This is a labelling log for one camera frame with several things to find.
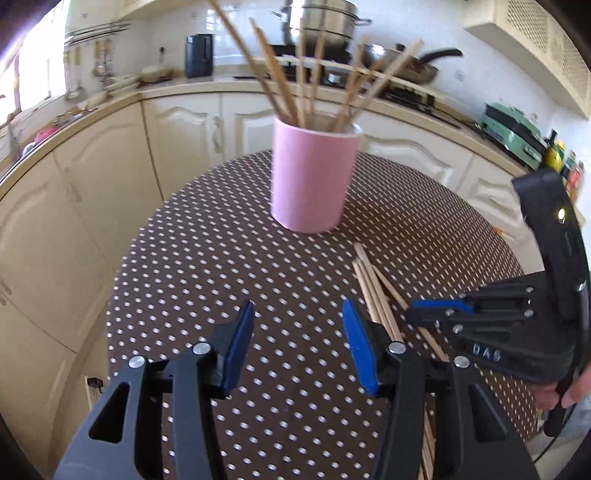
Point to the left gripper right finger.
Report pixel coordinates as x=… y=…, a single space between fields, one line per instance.
x=475 y=438

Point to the pink cylindrical utensil holder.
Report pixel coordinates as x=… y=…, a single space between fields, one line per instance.
x=311 y=170

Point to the steel stacked steamer pot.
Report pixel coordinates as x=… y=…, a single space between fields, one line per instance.
x=338 y=19

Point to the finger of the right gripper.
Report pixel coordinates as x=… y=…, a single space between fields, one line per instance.
x=457 y=305
x=427 y=317

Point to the wooden chopstick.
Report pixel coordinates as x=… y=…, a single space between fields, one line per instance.
x=350 y=86
x=302 y=90
x=276 y=72
x=360 y=103
x=316 y=69
x=280 y=111

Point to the green countertop appliance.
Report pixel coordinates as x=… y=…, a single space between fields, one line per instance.
x=511 y=129

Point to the person hand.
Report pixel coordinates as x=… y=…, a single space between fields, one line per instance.
x=547 y=398

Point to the green oil bottle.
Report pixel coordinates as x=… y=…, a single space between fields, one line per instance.
x=554 y=154

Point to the brown polka dot tablecloth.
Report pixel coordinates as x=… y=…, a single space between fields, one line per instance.
x=298 y=411

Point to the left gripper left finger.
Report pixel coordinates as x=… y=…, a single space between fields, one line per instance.
x=121 y=437

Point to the black electric kettle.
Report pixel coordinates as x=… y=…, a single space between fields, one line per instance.
x=198 y=58

